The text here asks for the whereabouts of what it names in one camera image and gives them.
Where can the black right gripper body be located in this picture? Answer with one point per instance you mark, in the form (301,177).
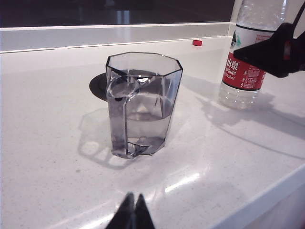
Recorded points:
(298,56)

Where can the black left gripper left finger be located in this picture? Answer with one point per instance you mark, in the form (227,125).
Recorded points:
(125,214)

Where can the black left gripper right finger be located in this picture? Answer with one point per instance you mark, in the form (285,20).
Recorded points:
(144,214)

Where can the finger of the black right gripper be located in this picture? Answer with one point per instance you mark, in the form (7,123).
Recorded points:
(267,57)

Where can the mineral water bottle red label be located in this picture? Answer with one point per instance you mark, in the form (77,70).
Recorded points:
(238,95)

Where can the red bottle cap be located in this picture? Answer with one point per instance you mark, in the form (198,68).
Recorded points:
(197,43)

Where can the clear faceted plastic mug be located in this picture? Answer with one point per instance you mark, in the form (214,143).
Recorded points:
(145,107)

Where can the round black countertop disc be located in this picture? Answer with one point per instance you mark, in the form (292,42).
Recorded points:
(97,88)

